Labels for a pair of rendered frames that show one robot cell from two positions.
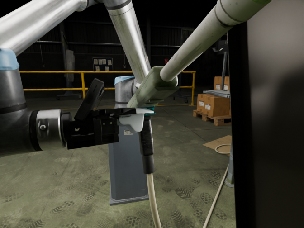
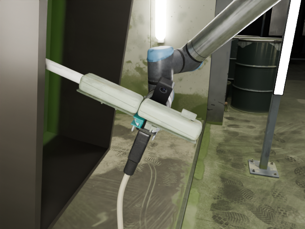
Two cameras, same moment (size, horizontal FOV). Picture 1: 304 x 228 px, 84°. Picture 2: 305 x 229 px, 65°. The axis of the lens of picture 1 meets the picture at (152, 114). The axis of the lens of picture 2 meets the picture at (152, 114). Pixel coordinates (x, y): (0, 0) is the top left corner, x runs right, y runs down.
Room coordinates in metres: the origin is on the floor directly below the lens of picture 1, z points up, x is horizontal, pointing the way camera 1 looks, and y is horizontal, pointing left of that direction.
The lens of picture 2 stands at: (0.72, -0.45, 1.05)
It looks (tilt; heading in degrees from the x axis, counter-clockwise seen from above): 21 degrees down; 119
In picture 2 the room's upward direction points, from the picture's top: straight up
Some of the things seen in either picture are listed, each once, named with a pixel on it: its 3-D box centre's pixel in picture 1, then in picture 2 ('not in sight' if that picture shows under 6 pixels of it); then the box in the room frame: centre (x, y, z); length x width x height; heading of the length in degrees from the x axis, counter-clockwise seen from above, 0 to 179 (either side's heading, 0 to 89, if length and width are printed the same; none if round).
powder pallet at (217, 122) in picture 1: (227, 115); not in sight; (3.49, -1.62, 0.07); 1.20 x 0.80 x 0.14; 109
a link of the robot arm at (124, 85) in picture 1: (126, 88); not in sight; (1.20, 0.18, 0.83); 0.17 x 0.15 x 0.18; 71
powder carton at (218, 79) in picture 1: (225, 85); not in sight; (3.65, -1.58, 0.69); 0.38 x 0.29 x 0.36; 104
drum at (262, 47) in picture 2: not in sight; (257, 74); (0.42, 2.88, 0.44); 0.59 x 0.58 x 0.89; 117
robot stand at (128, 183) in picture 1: (128, 153); not in sight; (1.21, 0.19, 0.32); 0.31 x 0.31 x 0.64; 12
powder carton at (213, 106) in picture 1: (216, 105); not in sight; (3.25, -1.27, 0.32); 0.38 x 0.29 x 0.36; 109
